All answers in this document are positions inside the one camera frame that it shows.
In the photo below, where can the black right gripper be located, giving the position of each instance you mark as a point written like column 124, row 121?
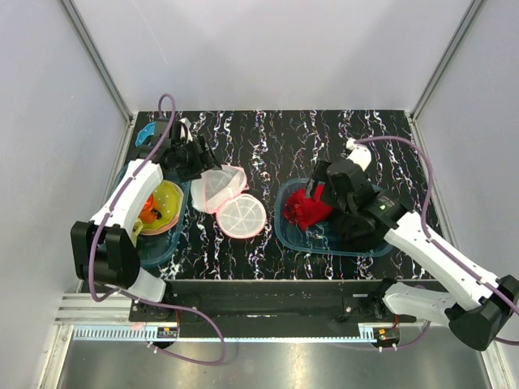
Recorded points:
column 319, row 175

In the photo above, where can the teal plastic bin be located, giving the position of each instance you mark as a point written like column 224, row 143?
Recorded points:
column 319, row 238
column 156, row 250

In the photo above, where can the orange mug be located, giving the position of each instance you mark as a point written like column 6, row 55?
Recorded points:
column 150, row 211

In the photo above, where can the yellow dotted bowl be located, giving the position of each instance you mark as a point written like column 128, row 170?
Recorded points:
column 169, row 196

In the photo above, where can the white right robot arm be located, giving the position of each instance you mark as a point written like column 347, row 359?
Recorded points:
column 476, row 303

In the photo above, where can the blue dotted plate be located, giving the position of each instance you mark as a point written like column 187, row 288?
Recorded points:
column 146, row 132

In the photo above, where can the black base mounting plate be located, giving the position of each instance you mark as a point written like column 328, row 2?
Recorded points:
column 276, row 308

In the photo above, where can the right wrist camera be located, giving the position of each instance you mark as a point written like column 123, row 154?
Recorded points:
column 358, row 154

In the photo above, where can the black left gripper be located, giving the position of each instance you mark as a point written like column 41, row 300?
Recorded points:
column 203, row 162

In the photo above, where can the black garment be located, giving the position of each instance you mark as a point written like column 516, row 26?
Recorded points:
column 357, row 233

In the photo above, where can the right teal plastic bin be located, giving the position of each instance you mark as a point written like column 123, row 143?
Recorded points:
column 319, row 238

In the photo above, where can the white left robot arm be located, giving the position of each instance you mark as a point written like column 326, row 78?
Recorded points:
column 102, row 249

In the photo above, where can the red bra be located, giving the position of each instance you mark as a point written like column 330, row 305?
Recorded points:
column 305, row 212

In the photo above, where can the left teal plastic bin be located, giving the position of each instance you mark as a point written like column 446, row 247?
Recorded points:
column 156, row 250

